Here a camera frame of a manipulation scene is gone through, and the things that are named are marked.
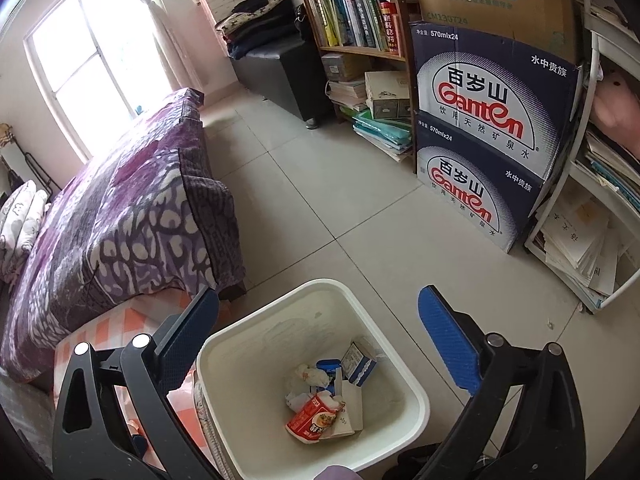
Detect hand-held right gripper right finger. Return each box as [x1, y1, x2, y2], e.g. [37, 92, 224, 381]
[417, 285, 587, 480]

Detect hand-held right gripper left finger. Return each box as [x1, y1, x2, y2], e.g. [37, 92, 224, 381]
[52, 286, 223, 480]

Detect white plastic trash bin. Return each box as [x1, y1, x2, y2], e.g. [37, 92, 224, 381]
[196, 279, 431, 480]

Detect blue white small box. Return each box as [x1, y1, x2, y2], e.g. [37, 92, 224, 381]
[340, 341, 378, 387]

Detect white paper sheet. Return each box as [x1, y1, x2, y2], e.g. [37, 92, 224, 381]
[320, 379, 365, 438]

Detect white tissue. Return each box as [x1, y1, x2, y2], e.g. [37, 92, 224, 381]
[295, 362, 331, 388]

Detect red snack packet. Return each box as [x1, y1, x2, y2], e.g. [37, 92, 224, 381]
[285, 391, 348, 445]

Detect beige fringed cloth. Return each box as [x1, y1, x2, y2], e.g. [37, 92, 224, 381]
[192, 377, 236, 480]

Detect bed with purple blanket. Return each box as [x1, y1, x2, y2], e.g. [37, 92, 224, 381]
[0, 87, 247, 386]

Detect blue water carton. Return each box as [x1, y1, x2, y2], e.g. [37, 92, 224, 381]
[409, 21, 586, 181]
[415, 110, 546, 255]

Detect stack of white papers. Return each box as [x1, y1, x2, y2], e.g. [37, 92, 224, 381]
[532, 195, 626, 306]

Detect lavender cloth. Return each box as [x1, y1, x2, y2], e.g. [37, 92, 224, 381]
[320, 465, 361, 480]

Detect folded grey printed quilt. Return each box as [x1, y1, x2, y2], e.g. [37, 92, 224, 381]
[0, 180, 51, 286]

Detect stack of teal books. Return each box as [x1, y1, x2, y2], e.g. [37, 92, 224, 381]
[352, 109, 416, 163]

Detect black coat stand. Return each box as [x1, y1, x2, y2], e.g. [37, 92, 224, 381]
[22, 152, 53, 201]

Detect books in white rack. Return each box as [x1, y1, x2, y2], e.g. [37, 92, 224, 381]
[575, 130, 640, 201]

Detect white decorated box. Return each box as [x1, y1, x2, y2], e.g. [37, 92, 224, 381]
[364, 70, 413, 120]

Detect stack of white books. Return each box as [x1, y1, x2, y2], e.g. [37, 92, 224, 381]
[327, 79, 371, 113]

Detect black leather bench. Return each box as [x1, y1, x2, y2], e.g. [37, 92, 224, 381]
[231, 40, 333, 123]

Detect grey cardboard box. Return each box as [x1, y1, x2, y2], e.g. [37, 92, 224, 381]
[321, 52, 373, 83]

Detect window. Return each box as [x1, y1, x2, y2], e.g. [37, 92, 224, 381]
[22, 0, 173, 161]

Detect wooden bookshelf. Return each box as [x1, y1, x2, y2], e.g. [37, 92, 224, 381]
[290, 0, 421, 126]

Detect white metal rack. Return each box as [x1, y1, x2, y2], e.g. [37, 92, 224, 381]
[522, 10, 640, 316]

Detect white curtain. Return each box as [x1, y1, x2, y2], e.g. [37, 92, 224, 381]
[117, 0, 201, 91]

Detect stack of folded clothes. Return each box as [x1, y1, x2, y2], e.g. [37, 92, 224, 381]
[215, 0, 301, 58]

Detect brown cardboard box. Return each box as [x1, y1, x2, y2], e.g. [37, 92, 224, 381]
[410, 0, 586, 68]

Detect black handbag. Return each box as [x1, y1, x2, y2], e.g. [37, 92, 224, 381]
[295, 4, 313, 41]

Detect row of thick books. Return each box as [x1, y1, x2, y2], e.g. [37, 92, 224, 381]
[310, 0, 403, 57]

